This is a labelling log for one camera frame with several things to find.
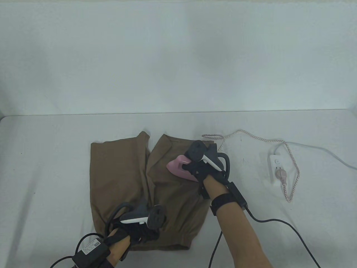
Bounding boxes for person's left hand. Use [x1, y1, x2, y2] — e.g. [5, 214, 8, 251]
[106, 221, 168, 246]

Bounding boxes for person's right hand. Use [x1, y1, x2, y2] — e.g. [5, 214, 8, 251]
[183, 161, 228, 185]

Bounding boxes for pink electric iron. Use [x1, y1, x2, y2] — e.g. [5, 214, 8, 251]
[166, 155, 201, 182]

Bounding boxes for brown shorts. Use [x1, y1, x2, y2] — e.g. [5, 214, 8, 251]
[90, 131, 221, 251]

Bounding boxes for pink white braided cord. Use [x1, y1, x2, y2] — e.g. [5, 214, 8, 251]
[201, 130, 301, 203]

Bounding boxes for person's left forearm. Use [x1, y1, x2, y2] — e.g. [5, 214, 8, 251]
[107, 236, 131, 268]

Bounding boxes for person's right forearm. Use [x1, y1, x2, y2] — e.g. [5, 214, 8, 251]
[204, 176, 274, 268]

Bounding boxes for black white hand controller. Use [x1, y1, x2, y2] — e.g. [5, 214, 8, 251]
[105, 202, 167, 231]
[185, 140, 230, 179]

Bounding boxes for black sensor box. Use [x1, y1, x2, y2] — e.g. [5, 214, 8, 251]
[227, 181, 248, 210]
[72, 237, 110, 268]

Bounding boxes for white power strip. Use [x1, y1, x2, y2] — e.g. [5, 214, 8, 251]
[269, 153, 283, 185]

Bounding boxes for white table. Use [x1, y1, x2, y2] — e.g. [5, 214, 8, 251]
[0, 109, 357, 268]

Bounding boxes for black wrist strap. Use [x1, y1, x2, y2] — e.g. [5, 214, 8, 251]
[210, 193, 236, 216]

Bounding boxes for white power cable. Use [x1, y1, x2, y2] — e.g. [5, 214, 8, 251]
[272, 142, 357, 168]

